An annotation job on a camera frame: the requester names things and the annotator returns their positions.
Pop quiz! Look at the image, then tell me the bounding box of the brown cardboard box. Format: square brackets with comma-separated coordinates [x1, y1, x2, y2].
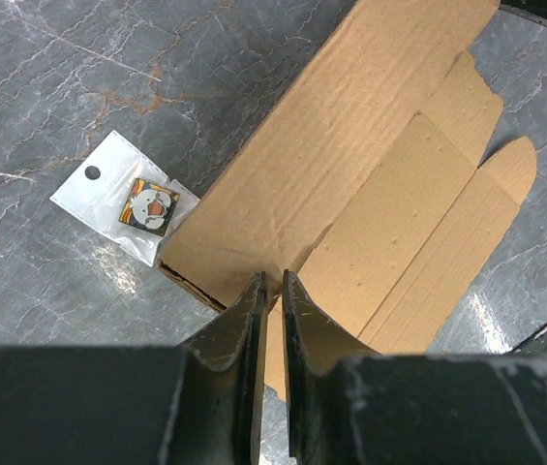
[157, 0, 538, 401]

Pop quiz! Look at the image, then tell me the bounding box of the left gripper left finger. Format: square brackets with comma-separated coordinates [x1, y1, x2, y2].
[0, 273, 268, 464]

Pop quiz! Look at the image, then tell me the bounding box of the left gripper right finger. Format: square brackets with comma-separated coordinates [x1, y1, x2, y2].
[282, 271, 547, 464]

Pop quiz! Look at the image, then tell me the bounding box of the small white packet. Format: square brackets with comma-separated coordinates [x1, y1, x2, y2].
[50, 131, 199, 266]

